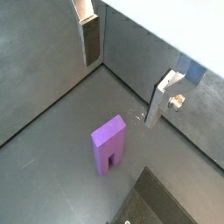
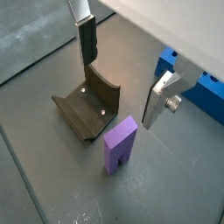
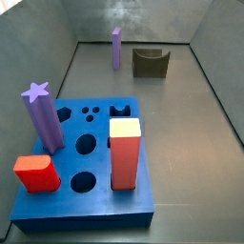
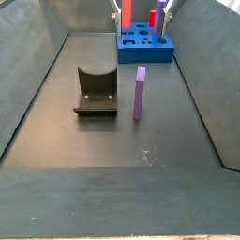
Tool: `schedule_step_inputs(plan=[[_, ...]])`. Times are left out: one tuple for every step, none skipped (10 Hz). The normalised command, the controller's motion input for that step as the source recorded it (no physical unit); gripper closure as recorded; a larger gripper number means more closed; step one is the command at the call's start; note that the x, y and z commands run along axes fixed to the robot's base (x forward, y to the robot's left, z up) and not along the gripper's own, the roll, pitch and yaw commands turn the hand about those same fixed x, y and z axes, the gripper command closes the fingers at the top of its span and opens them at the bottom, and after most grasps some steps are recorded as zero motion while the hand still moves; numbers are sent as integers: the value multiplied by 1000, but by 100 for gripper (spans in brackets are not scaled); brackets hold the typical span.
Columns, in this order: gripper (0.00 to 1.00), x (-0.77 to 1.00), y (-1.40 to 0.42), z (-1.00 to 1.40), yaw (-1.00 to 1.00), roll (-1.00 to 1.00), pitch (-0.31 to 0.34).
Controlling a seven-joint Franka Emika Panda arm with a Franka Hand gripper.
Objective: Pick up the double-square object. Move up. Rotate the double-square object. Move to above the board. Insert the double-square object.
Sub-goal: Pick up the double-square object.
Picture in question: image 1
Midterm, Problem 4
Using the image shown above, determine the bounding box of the purple double-square block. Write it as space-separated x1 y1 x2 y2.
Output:
91 115 126 176

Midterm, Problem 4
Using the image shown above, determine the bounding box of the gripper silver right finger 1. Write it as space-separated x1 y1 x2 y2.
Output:
145 53 207 129

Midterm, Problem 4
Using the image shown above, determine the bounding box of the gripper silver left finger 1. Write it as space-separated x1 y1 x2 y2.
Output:
70 0 100 67

